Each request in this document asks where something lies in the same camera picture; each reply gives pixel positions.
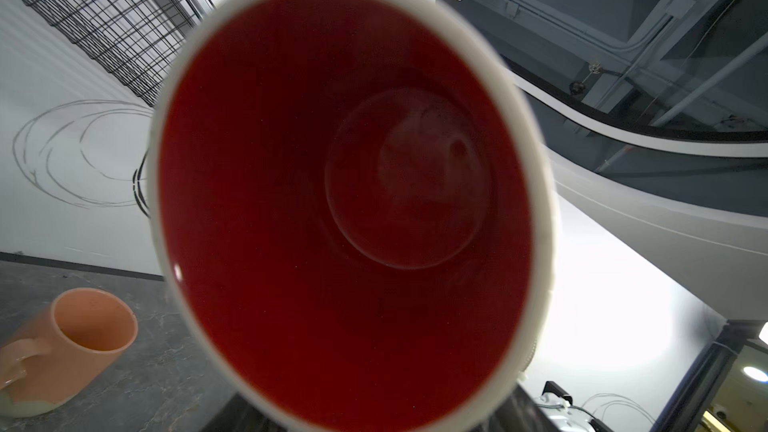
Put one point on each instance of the white mug red inside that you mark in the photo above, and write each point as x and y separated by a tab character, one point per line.
354	211

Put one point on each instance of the peach mug grey base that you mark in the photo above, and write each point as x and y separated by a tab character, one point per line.
60	351

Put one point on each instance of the black wire basket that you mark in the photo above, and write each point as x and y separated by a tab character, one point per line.
135	41

